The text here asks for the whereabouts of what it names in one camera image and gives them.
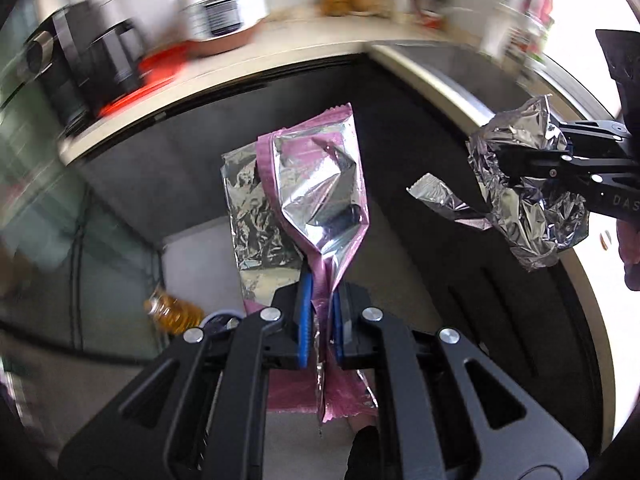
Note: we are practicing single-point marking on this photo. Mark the amber glass jar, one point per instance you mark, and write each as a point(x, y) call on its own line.
point(335, 7)

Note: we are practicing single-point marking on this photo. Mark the pink foil snack wrapper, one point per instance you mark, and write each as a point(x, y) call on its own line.
point(297, 200)

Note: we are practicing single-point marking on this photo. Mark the silver foil wrapper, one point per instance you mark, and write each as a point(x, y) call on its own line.
point(537, 216)

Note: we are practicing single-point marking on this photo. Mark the yellow cooking oil jug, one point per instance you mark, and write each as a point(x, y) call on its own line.
point(171, 315)

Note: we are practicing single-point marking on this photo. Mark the red mat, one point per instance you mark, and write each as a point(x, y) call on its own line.
point(158, 69)

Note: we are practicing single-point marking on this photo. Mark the white red rice cooker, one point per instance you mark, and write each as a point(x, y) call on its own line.
point(210, 27)

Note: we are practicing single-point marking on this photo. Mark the person's right hand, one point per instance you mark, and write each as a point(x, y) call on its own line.
point(629, 250)

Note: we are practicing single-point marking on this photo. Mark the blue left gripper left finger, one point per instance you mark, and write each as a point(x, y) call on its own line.
point(292, 346)

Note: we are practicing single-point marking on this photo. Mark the grey trash bin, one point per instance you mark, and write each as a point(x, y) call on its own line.
point(220, 322)

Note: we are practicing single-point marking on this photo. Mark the black electric kettle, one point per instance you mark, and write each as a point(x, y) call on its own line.
point(113, 61)

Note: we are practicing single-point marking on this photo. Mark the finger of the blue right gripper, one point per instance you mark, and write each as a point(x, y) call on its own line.
point(518, 163)
point(594, 137)

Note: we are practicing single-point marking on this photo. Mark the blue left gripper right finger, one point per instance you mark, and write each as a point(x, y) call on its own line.
point(352, 348)

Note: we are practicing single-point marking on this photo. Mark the black coffee machine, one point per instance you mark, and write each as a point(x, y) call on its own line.
point(56, 55)

